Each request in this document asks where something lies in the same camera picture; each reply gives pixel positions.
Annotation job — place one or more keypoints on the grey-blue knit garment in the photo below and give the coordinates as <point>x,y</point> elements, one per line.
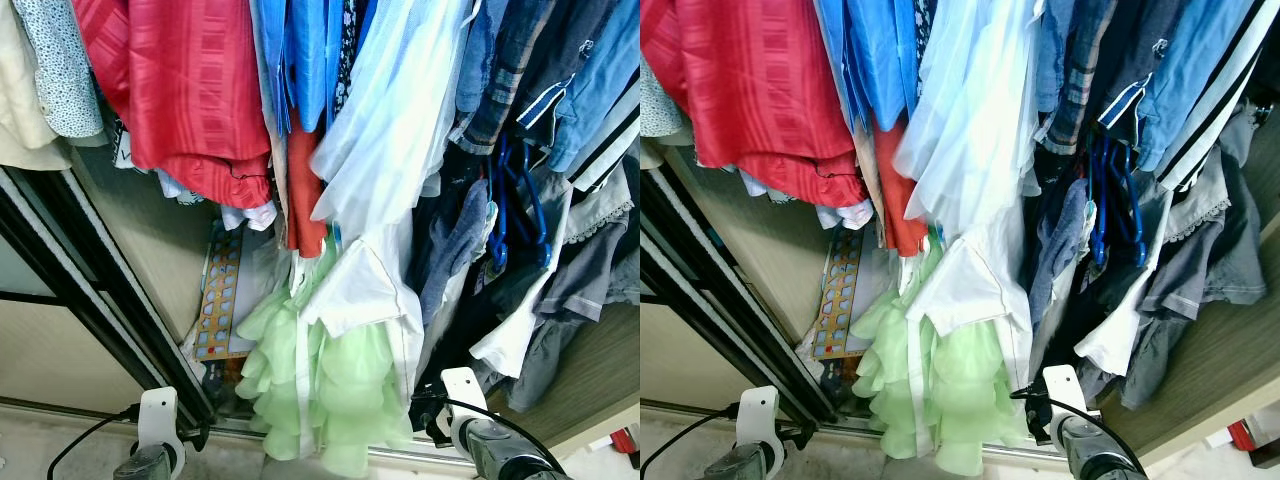
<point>455,250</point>
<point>1060,240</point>

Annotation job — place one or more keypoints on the white plain garment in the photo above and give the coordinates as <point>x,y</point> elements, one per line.
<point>510,345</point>
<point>1115,345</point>

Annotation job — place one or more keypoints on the denim jacket with plaid cuff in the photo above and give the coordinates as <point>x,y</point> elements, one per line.
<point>500,70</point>
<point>1080,70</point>

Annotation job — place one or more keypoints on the light green ruffled dress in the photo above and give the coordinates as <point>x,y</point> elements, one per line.
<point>960,400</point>
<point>350,400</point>

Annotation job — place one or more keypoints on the small white cloth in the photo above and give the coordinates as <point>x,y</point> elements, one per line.
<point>845,213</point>
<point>250,215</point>

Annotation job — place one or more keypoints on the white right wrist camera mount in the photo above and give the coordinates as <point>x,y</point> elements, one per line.
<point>463,390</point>
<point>1063,388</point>

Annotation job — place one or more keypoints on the cream garment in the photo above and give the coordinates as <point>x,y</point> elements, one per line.
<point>650,155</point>
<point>20,110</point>

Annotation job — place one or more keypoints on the white collared shirt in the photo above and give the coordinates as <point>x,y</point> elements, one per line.
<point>965,290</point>
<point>365,290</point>

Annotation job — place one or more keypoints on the white dotted blouse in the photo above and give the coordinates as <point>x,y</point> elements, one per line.
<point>660,105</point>
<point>60,70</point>

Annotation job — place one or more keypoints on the small red container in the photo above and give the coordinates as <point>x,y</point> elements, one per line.
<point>624,440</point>
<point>1243,436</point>

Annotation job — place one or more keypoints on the orange-red garment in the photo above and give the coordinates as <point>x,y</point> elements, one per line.
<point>303,190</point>
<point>900,190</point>

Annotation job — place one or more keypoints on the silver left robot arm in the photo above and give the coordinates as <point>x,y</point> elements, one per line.
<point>738,467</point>
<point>145,467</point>

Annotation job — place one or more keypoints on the white sheer garment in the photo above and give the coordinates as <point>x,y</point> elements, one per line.
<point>390,130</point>
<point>970,130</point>

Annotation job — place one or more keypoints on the light blue denim shirt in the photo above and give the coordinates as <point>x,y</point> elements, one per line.
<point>1190,60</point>
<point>600,70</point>

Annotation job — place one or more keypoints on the black white striped garment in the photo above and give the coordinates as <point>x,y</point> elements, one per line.
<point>610,140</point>
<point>1215,120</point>

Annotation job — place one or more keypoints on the dark grey garment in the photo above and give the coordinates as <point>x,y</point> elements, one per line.
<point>1190,280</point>
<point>590,280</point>

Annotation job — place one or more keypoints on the black-framed sliding wardrobe door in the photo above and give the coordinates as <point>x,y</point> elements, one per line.
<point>60,365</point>
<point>690,365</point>

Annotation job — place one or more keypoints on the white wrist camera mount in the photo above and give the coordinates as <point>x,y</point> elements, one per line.
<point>158,412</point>
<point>463,390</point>
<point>1063,388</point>
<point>757,410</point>

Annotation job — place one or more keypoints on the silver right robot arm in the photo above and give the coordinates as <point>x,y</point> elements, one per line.
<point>505,460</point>
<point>1095,455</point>

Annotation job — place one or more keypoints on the blue plastic clothes hanger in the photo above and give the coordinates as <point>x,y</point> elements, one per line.
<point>497,225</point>
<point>1097,225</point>

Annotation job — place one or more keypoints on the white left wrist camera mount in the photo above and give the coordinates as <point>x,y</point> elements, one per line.
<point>757,410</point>
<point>158,412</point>

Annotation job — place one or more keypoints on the bright blue shirt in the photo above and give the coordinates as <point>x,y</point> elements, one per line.
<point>310,60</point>
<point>880,60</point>

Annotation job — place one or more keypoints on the beige wooden wardrobe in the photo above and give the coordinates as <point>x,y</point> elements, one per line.
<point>760,250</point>
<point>150,240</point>

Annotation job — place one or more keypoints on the grey lace-trimmed garment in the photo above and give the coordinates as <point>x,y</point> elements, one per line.
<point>600,215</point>
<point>1200,200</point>

